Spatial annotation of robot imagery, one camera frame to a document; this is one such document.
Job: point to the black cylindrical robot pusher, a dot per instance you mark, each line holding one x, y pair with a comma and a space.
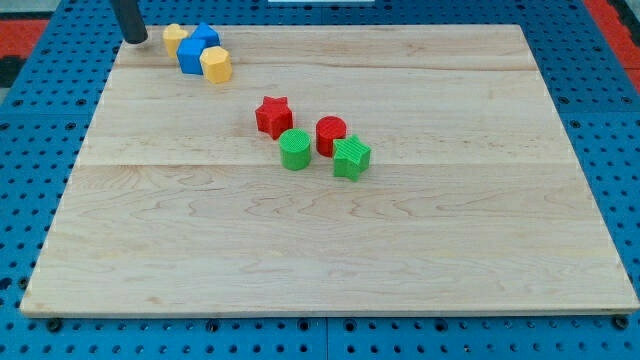
130, 20

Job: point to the green cylinder block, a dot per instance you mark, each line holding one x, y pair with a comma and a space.
295, 152

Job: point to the red cylinder block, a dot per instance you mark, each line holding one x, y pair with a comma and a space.
327, 130

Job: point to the blue triangle block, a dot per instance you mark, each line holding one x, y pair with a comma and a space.
206, 33

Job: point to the blue cube block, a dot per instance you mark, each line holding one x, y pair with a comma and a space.
188, 55

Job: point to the green star block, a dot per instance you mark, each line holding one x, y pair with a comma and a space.
351, 157

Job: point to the light wooden board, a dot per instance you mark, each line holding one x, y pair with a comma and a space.
473, 204

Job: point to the red star block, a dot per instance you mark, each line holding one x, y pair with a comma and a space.
274, 116

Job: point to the yellow heart block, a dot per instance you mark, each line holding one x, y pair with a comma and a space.
172, 35

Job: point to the yellow hexagon block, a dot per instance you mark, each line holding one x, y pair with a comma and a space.
216, 64

